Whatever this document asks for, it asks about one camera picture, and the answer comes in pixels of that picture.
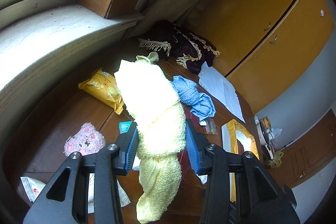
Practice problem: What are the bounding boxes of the teal small tissue pack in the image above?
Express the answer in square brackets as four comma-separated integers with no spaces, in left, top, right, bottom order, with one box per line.
[118,121,132,134]

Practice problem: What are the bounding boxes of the zip bag of pens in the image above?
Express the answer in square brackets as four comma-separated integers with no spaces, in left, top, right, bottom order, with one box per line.
[199,117,216,135]

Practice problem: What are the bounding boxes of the red tissue pack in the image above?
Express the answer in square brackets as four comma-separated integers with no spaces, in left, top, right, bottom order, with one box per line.
[178,105,207,187]

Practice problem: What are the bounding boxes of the blue towel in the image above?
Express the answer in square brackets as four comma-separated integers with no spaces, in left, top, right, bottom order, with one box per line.
[171,76,216,121]

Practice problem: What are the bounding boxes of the yellow lined white box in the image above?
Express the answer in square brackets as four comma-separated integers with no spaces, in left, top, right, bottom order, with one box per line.
[220,118,261,204]

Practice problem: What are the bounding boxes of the pink plush toy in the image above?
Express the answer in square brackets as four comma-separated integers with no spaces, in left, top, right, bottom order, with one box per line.
[63,123,106,156]

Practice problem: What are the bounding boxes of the yellow towel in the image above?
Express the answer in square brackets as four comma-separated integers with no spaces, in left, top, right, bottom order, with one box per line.
[114,56,186,223]

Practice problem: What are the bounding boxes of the yellow snack bag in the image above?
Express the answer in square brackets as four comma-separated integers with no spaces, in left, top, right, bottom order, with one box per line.
[78,69,125,115]

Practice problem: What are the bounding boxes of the white plastic package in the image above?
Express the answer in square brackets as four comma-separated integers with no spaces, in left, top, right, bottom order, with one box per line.
[20,155,132,214]

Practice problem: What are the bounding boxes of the white paper sheets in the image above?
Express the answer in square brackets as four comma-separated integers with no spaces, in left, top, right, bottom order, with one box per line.
[198,62,245,122]

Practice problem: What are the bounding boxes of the white rice cooker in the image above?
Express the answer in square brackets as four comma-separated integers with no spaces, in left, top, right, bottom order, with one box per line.
[254,115,274,160]

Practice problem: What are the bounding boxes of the yellow ceramic jar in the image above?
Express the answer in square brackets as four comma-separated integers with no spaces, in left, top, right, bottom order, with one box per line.
[260,117,272,129]

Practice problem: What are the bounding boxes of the purple gold fringed cloth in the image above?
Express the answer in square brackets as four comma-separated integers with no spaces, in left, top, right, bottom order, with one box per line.
[138,20,221,75]

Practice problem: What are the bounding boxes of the brown wooden door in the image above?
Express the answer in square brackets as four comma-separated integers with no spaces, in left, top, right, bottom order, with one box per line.
[268,110,335,188]

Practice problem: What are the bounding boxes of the yellow wooden wardrobe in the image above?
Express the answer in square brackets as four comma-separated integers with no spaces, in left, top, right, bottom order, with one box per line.
[183,0,334,113]

